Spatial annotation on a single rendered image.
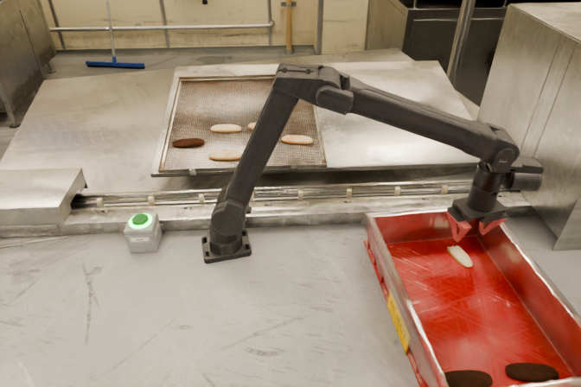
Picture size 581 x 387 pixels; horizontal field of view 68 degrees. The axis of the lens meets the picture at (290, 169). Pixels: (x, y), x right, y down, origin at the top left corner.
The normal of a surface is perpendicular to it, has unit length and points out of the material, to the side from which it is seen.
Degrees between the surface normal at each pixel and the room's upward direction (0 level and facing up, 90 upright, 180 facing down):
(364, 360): 0
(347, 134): 10
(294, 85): 90
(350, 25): 90
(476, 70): 90
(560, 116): 90
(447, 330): 0
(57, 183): 0
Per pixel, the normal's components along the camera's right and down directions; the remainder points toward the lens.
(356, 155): 0.01, -0.71
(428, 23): 0.06, 0.56
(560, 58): -1.00, 0.04
